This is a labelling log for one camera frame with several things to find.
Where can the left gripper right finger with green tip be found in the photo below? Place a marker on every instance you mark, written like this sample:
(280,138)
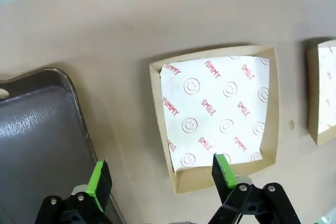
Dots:
(223,171)

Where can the left gripper left finger with green tip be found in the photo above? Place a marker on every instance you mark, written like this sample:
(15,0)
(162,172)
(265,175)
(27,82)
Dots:
(94,182)

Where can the kraft paper box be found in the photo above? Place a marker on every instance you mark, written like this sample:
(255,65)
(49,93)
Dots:
(273,103)
(312,98)

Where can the dark brown plastic tray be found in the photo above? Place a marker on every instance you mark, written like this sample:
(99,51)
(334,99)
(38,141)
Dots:
(39,129)

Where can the white smiley print liner paper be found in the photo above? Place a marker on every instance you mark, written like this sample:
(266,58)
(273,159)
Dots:
(210,90)
(328,90)

